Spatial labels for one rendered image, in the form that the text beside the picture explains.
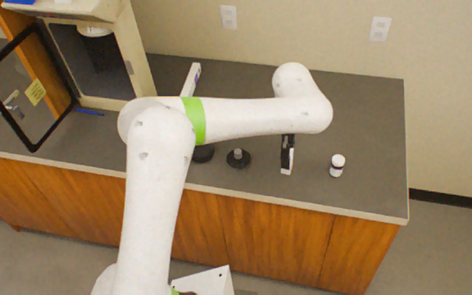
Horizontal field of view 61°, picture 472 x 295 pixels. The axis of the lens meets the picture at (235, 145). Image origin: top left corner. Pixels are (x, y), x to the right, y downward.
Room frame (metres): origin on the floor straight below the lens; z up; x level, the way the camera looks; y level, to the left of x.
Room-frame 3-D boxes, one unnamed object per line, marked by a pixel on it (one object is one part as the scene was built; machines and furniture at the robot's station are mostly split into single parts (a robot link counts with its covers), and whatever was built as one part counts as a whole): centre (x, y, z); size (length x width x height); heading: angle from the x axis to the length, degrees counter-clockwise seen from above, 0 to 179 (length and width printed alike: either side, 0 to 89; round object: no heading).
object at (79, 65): (1.38, 0.46, 1.19); 0.26 x 0.24 x 0.35; 72
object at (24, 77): (1.15, 0.72, 1.19); 0.30 x 0.01 x 0.40; 155
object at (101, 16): (1.21, 0.52, 1.46); 0.32 x 0.12 x 0.10; 72
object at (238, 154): (0.92, -0.01, 0.97); 0.09 x 0.09 x 0.07
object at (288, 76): (0.84, -0.18, 1.37); 0.13 x 0.11 x 0.14; 14
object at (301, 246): (1.27, 0.32, 0.45); 2.05 x 0.67 x 0.90; 72
